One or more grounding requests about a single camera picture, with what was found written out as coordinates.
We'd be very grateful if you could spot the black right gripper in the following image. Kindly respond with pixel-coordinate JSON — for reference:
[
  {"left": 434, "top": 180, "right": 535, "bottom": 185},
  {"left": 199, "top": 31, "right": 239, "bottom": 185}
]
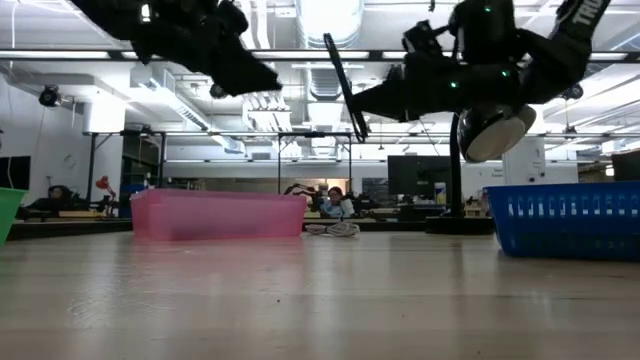
[{"left": 348, "top": 49, "right": 521, "bottom": 123}]

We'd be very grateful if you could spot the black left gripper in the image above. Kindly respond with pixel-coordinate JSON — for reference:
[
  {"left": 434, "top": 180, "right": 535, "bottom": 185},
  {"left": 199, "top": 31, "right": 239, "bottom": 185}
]
[{"left": 112, "top": 0, "right": 284, "bottom": 99}]

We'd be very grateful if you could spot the pink plastic bin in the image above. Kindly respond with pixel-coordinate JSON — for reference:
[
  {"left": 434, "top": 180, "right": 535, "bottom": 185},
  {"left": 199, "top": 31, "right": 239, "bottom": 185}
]
[{"left": 130, "top": 188, "right": 308, "bottom": 242}]

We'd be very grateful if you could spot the blue plastic bin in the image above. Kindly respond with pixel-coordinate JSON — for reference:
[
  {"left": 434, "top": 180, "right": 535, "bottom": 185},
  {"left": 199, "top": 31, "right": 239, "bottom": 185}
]
[{"left": 483, "top": 180, "right": 640, "bottom": 261}]

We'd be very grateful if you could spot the green plastic bin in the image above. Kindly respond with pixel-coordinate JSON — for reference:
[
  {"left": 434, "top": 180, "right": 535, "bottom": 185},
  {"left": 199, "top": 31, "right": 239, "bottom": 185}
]
[{"left": 0, "top": 187, "right": 26, "bottom": 247}]

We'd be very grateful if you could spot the black computer monitor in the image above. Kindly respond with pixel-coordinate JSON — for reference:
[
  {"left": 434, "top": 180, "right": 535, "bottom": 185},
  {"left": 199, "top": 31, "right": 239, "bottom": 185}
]
[{"left": 387, "top": 154, "right": 454, "bottom": 199}]

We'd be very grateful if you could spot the person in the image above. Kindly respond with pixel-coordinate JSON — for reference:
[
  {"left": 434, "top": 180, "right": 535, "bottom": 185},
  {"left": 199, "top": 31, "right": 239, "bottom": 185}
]
[
  {"left": 319, "top": 185, "right": 356, "bottom": 220},
  {"left": 29, "top": 184, "right": 89, "bottom": 214}
]

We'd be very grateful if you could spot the red desk lamp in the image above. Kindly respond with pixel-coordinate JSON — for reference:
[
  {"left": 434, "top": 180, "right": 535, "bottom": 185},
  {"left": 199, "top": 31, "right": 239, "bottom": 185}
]
[{"left": 95, "top": 174, "right": 119, "bottom": 201}]

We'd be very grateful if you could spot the black flat screen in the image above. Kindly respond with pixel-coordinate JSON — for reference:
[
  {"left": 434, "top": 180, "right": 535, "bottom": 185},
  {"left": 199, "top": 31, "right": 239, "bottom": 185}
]
[
  {"left": 610, "top": 149, "right": 640, "bottom": 181},
  {"left": 0, "top": 156, "right": 31, "bottom": 192}
]

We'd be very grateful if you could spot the black light bar frame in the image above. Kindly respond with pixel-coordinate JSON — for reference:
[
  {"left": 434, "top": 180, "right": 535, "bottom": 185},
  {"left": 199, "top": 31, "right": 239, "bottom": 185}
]
[{"left": 0, "top": 48, "right": 640, "bottom": 64}]

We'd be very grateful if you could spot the silver ceiling duct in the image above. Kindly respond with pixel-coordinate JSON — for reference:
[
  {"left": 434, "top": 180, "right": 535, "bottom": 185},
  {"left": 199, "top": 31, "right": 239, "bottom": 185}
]
[{"left": 294, "top": 0, "right": 366, "bottom": 104}]

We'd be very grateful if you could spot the white bundled cable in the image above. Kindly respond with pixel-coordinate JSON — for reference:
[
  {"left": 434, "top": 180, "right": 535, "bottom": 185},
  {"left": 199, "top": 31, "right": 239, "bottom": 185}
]
[{"left": 304, "top": 221, "right": 361, "bottom": 238}]

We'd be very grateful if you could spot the black aluminium table frame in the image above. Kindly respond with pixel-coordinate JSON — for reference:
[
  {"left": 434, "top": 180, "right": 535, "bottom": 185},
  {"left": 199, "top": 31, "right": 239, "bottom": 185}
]
[{"left": 9, "top": 218, "right": 501, "bottom": 242}]

